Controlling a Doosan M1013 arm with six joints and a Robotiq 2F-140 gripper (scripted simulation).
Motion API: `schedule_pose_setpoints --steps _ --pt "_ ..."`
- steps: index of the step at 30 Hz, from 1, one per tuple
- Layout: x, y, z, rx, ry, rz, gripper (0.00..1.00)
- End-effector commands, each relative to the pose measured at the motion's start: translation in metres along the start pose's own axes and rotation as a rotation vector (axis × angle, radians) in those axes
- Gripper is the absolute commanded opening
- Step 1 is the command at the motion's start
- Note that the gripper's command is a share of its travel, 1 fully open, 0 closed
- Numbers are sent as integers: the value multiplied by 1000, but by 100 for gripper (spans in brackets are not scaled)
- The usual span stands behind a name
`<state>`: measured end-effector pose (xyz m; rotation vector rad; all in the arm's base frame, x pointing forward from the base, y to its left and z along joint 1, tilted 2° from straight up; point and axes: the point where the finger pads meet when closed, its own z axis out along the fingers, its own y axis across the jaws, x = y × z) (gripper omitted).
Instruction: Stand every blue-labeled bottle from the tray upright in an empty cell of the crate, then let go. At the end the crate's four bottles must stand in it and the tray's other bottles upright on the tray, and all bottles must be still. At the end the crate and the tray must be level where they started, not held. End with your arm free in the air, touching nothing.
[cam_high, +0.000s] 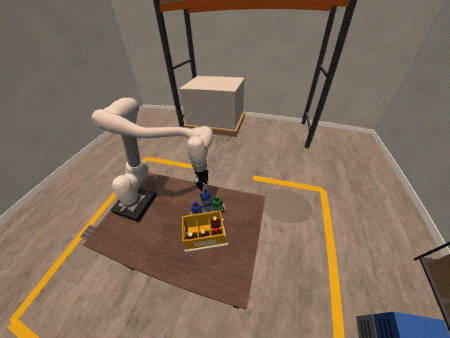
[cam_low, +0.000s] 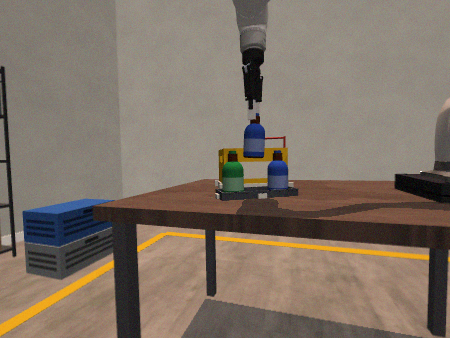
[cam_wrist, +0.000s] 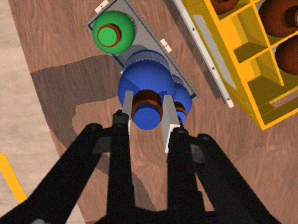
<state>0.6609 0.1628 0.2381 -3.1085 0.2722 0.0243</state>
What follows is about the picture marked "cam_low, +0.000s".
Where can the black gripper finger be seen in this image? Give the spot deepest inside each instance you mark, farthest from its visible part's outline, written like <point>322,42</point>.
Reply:
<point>249,88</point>
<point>258,87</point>

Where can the blue bottle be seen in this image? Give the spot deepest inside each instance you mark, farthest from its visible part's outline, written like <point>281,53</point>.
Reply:
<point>277,172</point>
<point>254,139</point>

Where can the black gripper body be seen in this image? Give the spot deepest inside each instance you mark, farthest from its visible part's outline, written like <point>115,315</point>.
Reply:
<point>254,57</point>

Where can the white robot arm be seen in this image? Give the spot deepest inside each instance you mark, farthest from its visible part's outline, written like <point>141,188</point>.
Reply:
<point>252,21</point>

